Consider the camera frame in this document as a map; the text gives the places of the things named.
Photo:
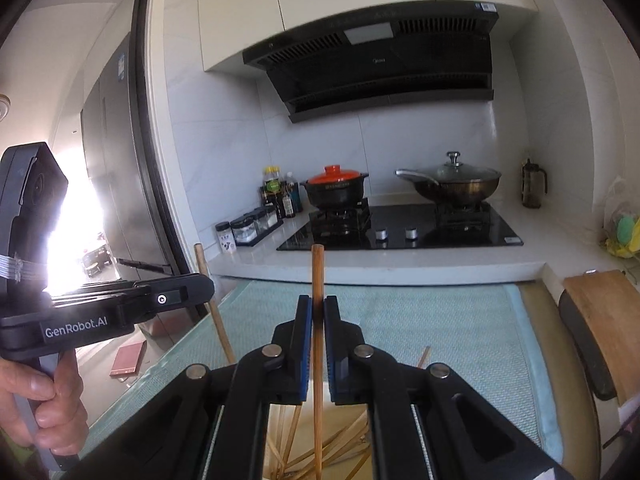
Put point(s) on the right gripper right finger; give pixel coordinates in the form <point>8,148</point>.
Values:
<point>426,423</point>

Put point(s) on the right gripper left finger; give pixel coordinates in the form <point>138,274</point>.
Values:
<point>210,424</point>

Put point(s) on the wooden chopstick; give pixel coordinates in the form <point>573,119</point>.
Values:
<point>213,308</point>
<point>425,356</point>
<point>363,459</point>
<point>317,285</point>
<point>339,444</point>
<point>280,437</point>

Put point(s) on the person's left hand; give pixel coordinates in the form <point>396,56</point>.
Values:
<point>61,416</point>

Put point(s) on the red notebook on floor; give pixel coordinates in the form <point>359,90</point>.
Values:
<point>127,360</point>

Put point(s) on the green woven table mat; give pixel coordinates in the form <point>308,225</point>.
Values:
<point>483,332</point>

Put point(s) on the white spice jar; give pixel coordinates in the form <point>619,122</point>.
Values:
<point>225,237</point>

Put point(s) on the black spice rack tray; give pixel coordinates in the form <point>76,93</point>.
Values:
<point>251,228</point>

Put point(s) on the grey refrigerator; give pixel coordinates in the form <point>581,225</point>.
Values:
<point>113,169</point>

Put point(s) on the black gas stove top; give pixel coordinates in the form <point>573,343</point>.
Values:
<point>399,227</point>

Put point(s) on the wooden cutting board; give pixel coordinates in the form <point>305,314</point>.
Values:
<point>609,305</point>

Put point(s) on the dark sauce bottle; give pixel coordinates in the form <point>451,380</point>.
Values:
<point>292,203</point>

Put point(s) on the wok with glass lid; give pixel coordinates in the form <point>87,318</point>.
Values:
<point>453,183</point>

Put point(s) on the yellow cap oil bottle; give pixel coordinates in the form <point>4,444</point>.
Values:
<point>271,188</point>

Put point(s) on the black pot orange lid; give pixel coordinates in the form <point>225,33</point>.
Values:
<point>336,188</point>

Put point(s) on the dark glass jug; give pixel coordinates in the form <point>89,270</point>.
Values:
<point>534,185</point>

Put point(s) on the bag of yellow green items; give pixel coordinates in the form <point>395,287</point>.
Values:
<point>621,219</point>

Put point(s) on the black range hood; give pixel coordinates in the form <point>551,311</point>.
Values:
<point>396,53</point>

